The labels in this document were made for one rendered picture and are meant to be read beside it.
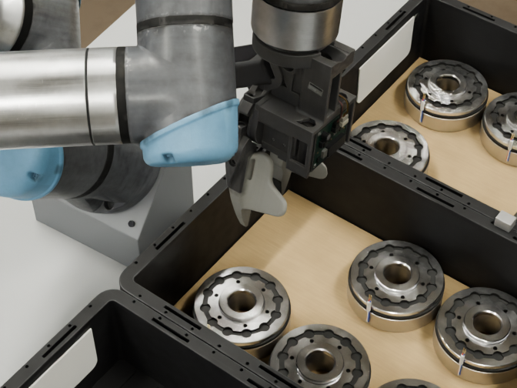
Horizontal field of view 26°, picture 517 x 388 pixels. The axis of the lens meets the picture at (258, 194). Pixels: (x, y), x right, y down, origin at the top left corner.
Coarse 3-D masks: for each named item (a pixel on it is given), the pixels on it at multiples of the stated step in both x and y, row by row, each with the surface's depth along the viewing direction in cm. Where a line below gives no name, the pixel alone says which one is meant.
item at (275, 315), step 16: (224, 272) 121; (240, 272) 121; (256, 272) 121; (208, 288) 119; (224, 288) 119; (272, 288) 120; (208, 304) 118; (272, 304) 118; (288, 304) 118; (208, 320) 117; (224, 320) 116; (256, 320) 116; (272, 320) 117; (224, 336) 115; (240, 336) 115; (256, 336) 115; (272, 336) 116
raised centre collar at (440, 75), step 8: (440, 72) 142; (448, 72) 142; (456, 72) 142; (432, 80) 141; (456, 80) 141; (464, 80) 141; (432, 88) 140; (464, 88) 140; (440, 96) 139; (448, 96) 139; (456, 96) 139
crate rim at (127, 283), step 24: (384, 168) 122; (216, 192) 119; (432, 192) 119; (192, 216) 117; (456, 216) 118; (480, 216) 117; (168, 240) 115; (504, 240) 115; (144, 264) 113; (120, 288) 111; (144, 288) 111; (168, 312) 109; (216, 336) 107; (240, 360) 105; (288, 384) 104
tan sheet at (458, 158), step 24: (408, 72) 147; (384, 96) 144; (360, 120) 141; (408, 120) 141; (480, 120) 141; (432, 144) 138; (456, 144) 138; (480, 144) 138; (432, 168) 135; (456, 168) 135; (480, 168) 135; (504, 168) 135; (480, 192) 133; (504, 192) 133
